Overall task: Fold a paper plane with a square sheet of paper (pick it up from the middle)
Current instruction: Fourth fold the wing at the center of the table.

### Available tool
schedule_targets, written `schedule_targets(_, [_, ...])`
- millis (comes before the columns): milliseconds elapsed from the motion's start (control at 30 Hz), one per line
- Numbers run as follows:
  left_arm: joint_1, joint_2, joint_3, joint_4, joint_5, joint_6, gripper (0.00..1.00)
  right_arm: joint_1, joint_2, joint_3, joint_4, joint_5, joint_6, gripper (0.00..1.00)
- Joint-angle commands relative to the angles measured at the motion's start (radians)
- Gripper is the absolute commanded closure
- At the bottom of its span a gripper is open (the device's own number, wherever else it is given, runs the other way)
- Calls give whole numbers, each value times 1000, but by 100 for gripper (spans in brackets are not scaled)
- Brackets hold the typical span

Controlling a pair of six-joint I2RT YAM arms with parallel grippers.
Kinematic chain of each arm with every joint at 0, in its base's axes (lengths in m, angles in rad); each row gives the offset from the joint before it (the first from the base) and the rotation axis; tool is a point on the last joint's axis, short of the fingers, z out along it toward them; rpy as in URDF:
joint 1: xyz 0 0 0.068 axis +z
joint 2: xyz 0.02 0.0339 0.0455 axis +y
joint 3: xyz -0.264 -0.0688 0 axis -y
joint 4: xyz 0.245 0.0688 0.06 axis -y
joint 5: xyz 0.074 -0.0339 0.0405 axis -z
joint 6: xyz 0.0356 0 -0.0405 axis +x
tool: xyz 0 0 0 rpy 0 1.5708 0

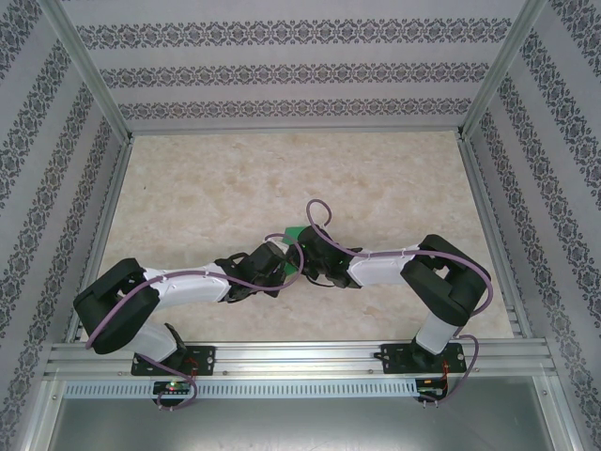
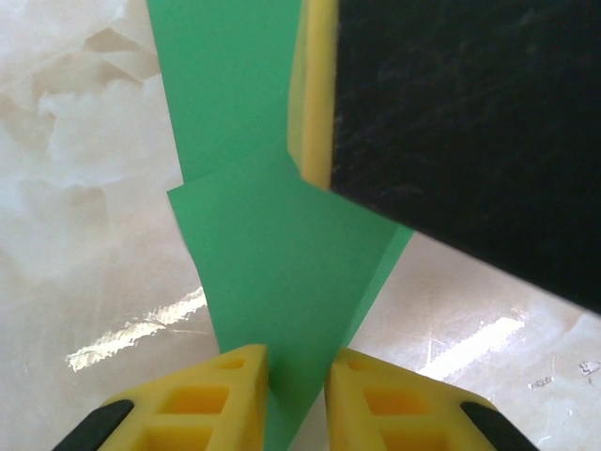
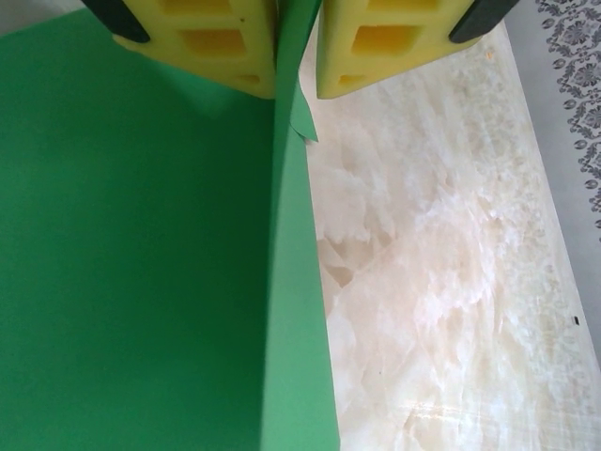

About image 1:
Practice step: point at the green square paper sheet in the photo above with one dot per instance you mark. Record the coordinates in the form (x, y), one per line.
(295, 231)

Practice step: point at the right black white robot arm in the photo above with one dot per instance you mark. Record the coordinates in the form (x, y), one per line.
(446, 291)

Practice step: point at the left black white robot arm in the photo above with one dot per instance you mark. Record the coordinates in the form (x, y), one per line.
(188, 289)

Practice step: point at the grey metal sheet panel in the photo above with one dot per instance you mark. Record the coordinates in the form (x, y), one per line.
(300, 427)

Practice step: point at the left small circuit board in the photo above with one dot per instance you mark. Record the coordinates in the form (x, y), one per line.
(171, 387)

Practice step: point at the small circuit board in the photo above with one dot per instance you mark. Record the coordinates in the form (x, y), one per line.
(171, 387)
(429, 387)

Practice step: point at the right small circuit board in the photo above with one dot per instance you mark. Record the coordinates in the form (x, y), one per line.
(429, 387)

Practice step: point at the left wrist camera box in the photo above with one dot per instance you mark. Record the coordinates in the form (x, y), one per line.
(284, 241)

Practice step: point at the aluminium mounting rail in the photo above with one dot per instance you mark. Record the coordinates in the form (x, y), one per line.
(300, 357)

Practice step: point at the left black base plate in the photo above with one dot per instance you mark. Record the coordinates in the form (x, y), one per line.
(206, 359)

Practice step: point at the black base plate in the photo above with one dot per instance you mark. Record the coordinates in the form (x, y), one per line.
(206, 359)
(392, 359)

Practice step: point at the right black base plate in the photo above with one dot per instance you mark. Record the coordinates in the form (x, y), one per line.
(392, 359)

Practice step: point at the aluminium table side rail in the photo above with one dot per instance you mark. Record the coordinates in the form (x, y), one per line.
(116, 188)
(478, 188)

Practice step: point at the aluminium frame post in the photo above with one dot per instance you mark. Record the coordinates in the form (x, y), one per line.
(500, 70)
(94, 77)

